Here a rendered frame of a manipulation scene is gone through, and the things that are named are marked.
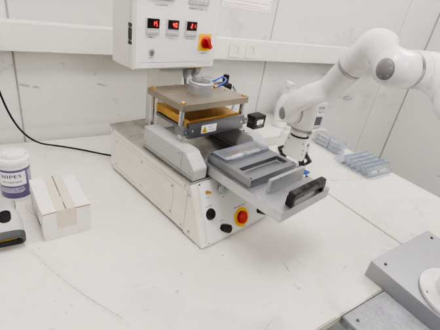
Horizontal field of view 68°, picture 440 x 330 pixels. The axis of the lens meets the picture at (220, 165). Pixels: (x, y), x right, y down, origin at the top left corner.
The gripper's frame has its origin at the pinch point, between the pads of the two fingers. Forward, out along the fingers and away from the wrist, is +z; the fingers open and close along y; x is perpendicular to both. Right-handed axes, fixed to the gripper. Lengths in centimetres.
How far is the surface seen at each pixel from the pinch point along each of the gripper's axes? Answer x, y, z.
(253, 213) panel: 40.1, -9.9, 0.4
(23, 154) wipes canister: 88, 43, -11
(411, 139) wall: -194, -14, 25
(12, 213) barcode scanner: 97, 26, -4
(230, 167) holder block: 56, -8, -21
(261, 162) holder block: 45, -11, -20
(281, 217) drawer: 58, -27, -17
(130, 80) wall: 32, 71, -21
